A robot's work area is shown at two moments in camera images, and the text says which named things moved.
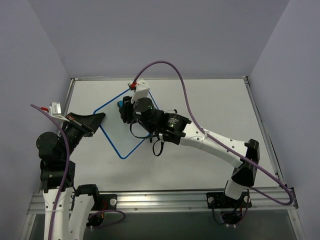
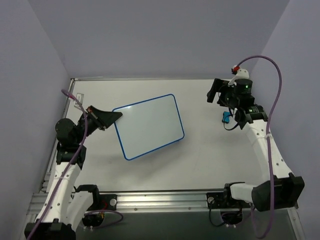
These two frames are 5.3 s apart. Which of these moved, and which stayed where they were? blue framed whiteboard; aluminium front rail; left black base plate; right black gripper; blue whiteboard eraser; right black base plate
Moved: blue framed whiteboard; blue whiteboard eraser; right black gripper
Stayed: left black base plate; aluminium front rail; right black base plate
